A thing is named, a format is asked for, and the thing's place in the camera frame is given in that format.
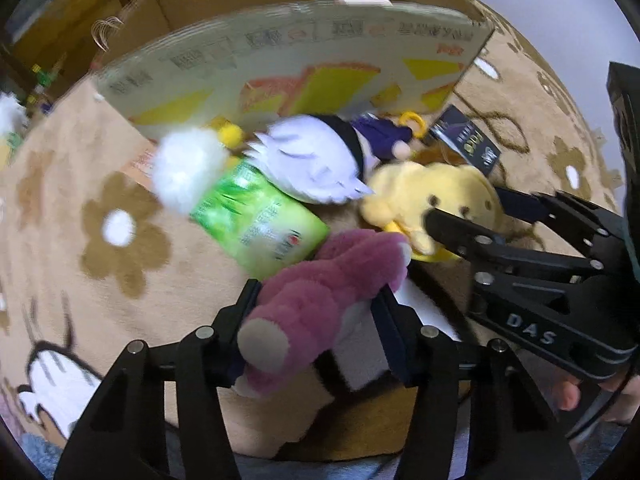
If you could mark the beige flower blanket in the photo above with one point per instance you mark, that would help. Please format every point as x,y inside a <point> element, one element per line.
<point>75,200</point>

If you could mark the purple plush doll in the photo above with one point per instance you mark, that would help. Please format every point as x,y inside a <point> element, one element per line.
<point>310,152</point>

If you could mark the green tissue pack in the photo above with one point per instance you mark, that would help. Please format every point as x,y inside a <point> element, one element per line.
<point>260,220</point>

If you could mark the small black box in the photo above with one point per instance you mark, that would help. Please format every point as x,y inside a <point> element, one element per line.
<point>465,140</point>

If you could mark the yellow plush toy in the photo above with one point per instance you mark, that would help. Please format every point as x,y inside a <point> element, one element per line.
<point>440,185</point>

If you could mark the person's right hand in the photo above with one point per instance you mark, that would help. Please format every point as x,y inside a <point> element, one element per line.
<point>569,394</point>

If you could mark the yellow fluffy toy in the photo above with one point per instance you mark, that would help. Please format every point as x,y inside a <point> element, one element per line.
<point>230,134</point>

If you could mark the pink plush bear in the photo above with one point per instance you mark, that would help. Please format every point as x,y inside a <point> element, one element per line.
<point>320,290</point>

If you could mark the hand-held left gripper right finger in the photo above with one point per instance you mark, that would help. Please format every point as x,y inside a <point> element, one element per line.
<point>395,330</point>

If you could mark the white tissue pack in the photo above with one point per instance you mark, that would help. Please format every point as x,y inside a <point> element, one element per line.
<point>425,310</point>

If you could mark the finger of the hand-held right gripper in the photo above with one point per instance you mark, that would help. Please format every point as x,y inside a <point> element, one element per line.
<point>500,260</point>
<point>565,210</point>

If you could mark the printed cardboard box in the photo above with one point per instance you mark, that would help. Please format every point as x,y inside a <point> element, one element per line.
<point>280,60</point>

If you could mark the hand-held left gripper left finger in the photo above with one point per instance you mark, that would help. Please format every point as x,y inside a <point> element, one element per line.
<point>225,330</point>

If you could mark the white fluffy plush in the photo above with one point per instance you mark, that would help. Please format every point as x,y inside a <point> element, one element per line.
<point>187,167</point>

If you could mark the wooden wardrobe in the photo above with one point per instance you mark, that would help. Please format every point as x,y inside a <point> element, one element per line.
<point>65,10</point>

